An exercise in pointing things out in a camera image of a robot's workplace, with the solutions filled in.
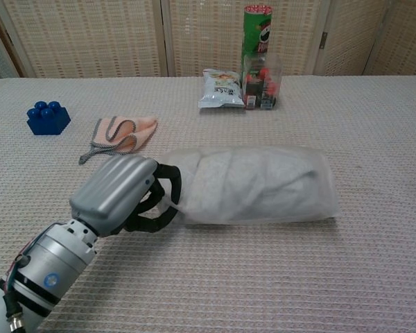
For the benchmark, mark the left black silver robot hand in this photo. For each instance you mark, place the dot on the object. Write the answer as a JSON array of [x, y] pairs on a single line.
[[114, 187]]

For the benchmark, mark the grey garment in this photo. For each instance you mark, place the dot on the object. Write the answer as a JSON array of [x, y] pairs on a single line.
[[256, 184]]

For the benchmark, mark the transparent plastic zip bag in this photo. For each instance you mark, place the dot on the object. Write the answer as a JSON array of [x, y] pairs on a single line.
[[327, 208]]

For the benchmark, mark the white snack packet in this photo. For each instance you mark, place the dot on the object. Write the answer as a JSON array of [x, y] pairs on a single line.
[[222, 90]]

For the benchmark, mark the pink cloth with grey trim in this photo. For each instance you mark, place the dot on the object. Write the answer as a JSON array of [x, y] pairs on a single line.
[[131, 133]]

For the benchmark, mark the blue toy building block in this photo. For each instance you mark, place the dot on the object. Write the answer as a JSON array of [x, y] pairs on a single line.
[[48, 121]]

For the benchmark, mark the woven folding screen panel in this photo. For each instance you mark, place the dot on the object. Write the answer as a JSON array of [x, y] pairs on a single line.
[[208, 31], [409, 34], [90, 34], [350, 34]]

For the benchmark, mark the clear plastic box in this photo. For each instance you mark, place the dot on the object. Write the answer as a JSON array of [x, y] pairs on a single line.
[[263, 86]]

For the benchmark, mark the white woven tablecloth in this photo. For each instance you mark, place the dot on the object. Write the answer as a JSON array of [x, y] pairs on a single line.
[[298, 277]]

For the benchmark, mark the green Pringles can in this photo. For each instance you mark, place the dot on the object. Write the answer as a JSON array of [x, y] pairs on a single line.
[[256, 31]]

